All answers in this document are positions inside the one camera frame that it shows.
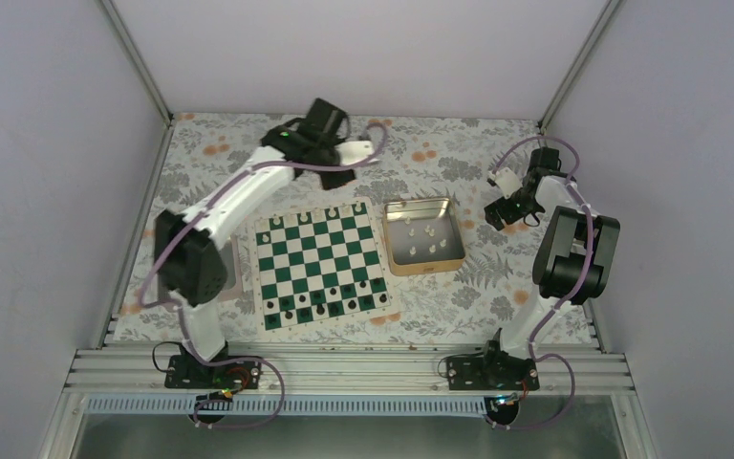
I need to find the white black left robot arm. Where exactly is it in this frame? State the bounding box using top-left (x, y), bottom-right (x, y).
top-left (140, 98), bottom-right (384, 387)

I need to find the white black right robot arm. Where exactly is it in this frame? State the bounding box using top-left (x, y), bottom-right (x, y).
top-left (485, 147), bottom-right (620, 358)

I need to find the green white chess board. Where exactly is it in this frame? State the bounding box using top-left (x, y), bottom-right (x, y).
top-left (248, 198), bottom-right (399, 338)

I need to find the gold rimmed metal tin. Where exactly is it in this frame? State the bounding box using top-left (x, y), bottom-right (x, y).
top-left (382, 197), bottom-right (466, 276)

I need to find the pink rimmed metal tin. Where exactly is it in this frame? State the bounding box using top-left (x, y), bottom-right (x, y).
top-left (216, 235), bottom-right (244, 302)

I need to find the floral patterned table mat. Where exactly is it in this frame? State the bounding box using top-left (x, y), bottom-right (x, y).
top-left (150, 113), bottom-right (544, 345)

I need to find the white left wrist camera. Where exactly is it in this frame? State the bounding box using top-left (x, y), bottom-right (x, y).
top-left (335, 141), bottom-right (375, 166)

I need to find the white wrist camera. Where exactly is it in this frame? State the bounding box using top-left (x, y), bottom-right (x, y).
top-left (335, 141), bottom-right (375, 166)
top-left (488, 167), bottom-right (523, 199)

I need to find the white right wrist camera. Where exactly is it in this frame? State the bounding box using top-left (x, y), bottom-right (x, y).
top-left (488, 167), bottom-right (523, 199)

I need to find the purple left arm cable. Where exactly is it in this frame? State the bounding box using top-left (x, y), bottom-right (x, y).
top-left (138, 121), bottom-right (390, 432)

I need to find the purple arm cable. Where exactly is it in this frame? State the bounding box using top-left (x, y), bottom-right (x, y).
top-left (138, 121), bottom-right (390, 432)
top-left (484, 135), bottom-right (596, 432)

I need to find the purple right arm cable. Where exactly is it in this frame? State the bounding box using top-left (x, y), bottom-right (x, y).
top-left (484, 135), bottom-right (596, 432)

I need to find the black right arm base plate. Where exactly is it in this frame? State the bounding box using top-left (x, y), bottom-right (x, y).
top-left (444, 355), bottom-right (540, 392)

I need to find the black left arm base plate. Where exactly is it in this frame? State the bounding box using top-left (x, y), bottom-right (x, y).
top-left (163, 355), bottom-right (262, 391)

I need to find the aluminium frame rail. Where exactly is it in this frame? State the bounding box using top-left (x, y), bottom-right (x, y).
top-left (64, 345), bottom-right (636, 396)

